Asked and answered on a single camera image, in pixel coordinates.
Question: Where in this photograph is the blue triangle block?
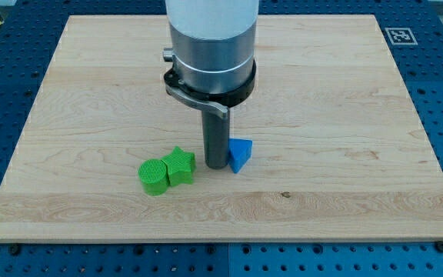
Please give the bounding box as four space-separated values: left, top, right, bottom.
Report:
228 138 253 173

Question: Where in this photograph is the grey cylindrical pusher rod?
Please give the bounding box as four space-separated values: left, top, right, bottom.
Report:
202 112 230 169

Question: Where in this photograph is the green star block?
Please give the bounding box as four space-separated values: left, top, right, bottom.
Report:
161 146 196 187

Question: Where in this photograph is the green cylinder block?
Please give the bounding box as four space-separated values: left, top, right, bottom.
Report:
138 159 169 196

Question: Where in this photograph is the wooden board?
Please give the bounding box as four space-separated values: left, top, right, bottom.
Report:
0 15 443 243

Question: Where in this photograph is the white fiducial marker tag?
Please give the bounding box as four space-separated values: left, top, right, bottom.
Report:
385 27 418 45

